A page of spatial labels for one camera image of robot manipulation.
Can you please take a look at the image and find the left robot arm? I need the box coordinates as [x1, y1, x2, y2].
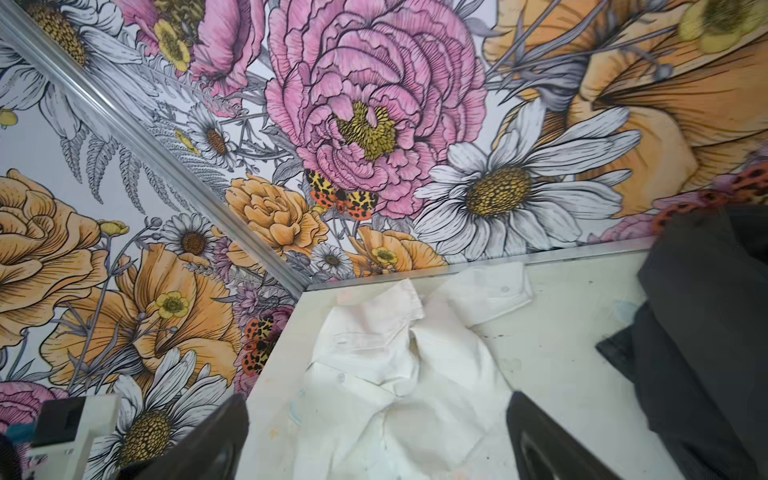
[1, 394, 120, 479]

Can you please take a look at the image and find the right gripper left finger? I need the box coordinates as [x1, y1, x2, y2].
[116, 394, 249, 480]

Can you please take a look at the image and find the white cloth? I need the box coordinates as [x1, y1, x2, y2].
[293, 262, 533, 479]

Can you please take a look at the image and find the black cloth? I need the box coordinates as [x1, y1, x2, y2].
[597, 205, 767, 479]

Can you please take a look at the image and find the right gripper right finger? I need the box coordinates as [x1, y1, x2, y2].
[506, 391, 620, 480]

